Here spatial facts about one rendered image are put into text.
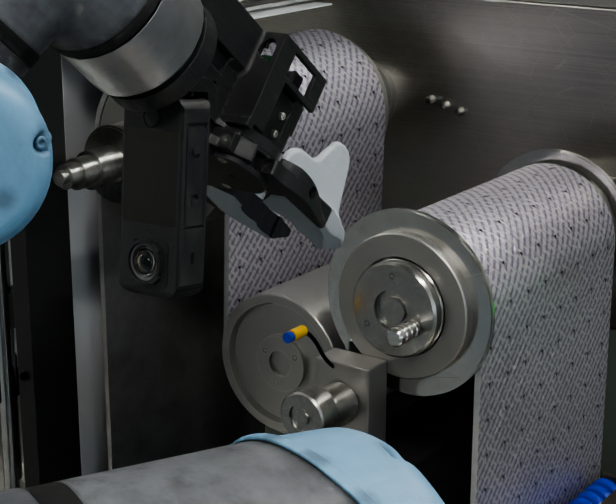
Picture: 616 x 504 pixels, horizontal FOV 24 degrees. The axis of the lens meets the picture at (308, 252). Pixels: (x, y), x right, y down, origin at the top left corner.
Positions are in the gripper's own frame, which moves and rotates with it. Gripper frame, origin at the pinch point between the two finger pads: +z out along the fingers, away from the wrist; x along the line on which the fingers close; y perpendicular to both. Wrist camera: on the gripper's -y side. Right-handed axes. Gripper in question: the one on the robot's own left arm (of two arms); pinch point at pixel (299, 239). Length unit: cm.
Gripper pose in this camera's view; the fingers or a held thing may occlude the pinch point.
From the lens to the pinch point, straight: 94.4
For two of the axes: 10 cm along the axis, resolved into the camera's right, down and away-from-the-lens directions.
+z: 4.5, 4.3, 7.8
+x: -8.1, -1.7, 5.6
